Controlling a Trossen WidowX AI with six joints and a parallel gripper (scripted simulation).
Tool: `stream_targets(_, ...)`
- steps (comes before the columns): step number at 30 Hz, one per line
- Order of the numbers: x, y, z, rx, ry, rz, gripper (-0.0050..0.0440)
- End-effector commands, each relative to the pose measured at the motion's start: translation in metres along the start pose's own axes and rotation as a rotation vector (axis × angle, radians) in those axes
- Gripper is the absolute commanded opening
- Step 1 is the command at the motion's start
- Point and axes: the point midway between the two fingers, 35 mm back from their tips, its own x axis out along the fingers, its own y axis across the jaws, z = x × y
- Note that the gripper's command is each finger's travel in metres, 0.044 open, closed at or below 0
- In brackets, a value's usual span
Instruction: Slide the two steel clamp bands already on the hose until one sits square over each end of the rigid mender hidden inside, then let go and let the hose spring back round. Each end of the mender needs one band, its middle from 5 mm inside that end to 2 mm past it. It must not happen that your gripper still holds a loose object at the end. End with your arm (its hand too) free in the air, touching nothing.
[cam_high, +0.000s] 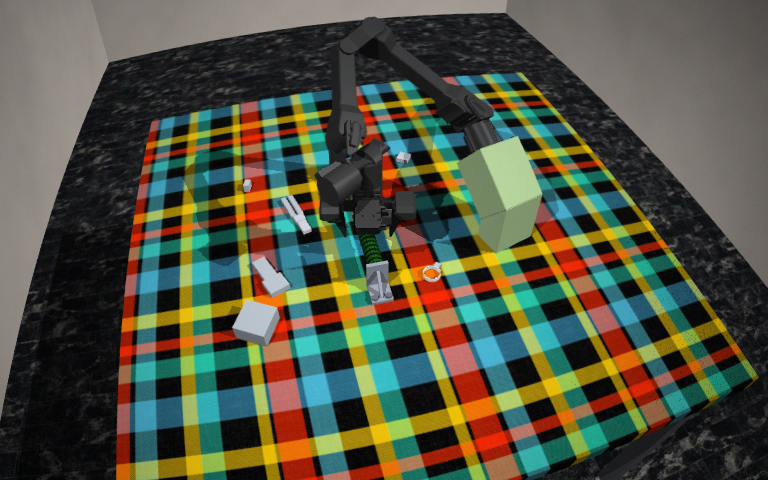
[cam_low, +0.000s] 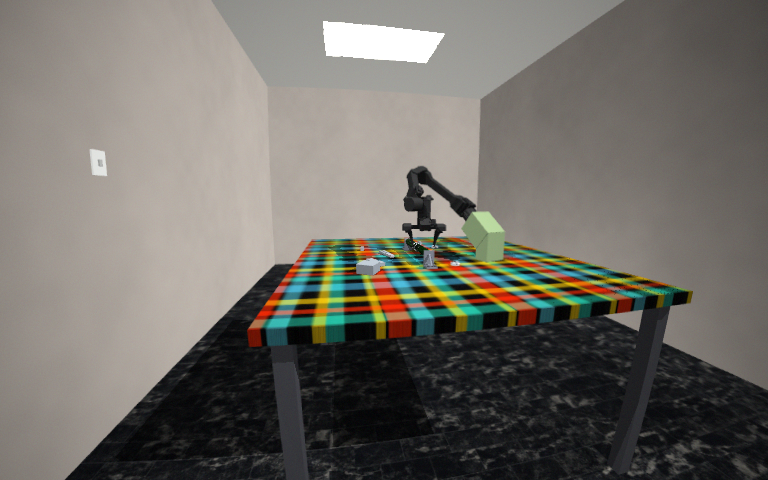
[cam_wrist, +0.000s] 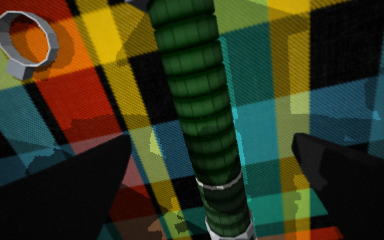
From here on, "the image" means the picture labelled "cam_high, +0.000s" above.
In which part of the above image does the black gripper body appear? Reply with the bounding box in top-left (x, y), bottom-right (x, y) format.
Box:
top-left (319, 180), bottom-right (416, 221)

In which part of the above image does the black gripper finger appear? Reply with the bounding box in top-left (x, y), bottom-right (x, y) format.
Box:
top-left (389, 209), bottom-right (409, 237)
top-left (327, 212), bottom-right (347, 237)

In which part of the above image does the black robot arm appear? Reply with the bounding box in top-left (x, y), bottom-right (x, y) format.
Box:
top-left (314, 17), bottom-right (501, 235)

